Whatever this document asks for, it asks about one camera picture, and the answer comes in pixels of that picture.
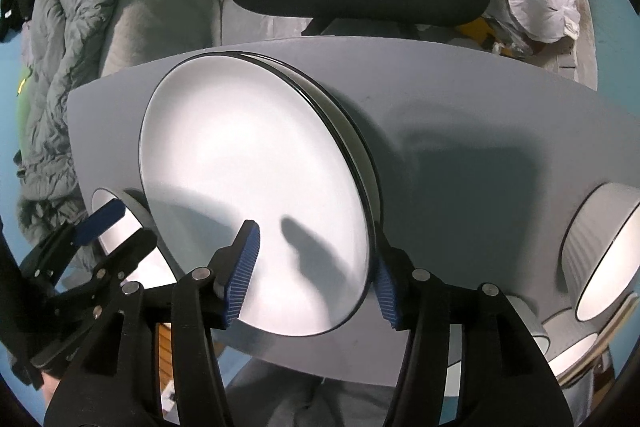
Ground person's grey trousers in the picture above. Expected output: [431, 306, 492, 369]
[225, 347, 401, 427]

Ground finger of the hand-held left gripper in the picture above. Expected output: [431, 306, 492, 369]
[30, 227, 159, 370]
[20, 198, 127, 280]

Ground grey quilted down jacket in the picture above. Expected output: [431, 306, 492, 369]
[15, 0, 137, 258]

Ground large white ribbed bowl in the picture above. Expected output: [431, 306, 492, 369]
[559, 182, 640, 323]

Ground large white plate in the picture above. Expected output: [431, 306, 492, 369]
[138, 52, 377, 337]
[90, 188, 176, 284]
[270, 62, 385, 230]
[232, 51, 371, 208]

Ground white plastic bag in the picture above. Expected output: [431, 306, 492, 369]
[504, 0, 584, 44]

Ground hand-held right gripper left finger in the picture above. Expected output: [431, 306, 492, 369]
[44, 219, 262, 427]

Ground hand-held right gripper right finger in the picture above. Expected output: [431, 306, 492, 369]
[372, 234, 573, 427]

